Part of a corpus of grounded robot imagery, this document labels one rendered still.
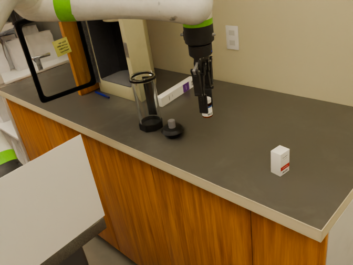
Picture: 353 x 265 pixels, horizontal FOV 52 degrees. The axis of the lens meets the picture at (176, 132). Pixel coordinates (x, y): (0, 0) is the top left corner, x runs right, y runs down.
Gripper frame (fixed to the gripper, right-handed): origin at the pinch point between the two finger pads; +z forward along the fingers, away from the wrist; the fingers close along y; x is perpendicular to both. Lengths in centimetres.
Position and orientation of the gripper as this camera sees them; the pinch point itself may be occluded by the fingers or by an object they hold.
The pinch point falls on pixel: (205, 101)
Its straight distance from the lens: 123.4
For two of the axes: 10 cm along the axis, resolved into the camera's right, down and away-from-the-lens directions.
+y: -4.3, 5.0, -7.5
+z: 1.3, 8.6, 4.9
